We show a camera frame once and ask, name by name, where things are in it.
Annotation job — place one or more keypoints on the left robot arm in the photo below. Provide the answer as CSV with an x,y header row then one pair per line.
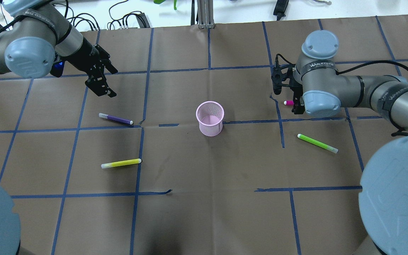
x,y
40,39

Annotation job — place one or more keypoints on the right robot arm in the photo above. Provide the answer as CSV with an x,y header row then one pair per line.
x,y
320,90

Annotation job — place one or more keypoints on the yellow pen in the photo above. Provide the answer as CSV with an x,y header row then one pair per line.
x,y
121,163

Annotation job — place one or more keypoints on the aluminium frame post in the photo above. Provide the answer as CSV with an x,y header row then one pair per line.
x,y
205,14

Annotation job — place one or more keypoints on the green pen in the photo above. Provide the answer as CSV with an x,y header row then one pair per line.
x,y
317,143

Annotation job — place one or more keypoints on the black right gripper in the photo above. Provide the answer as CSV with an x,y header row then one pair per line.
x,y
299,105

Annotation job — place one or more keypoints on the pink mesh cup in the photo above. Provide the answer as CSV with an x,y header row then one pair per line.
x,y
210,115

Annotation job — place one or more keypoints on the green plastic tool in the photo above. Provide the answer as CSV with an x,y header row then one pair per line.
x,y
173,3

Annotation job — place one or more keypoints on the purple pen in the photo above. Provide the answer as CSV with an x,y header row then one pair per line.
x,y
116,119

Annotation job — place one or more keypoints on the pink pen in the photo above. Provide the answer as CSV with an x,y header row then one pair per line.
x,y
288,103

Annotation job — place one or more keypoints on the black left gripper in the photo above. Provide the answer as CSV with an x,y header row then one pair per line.
x,y
84,56

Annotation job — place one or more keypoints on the black power adapter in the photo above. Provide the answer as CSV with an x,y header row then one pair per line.
x,y
280,8

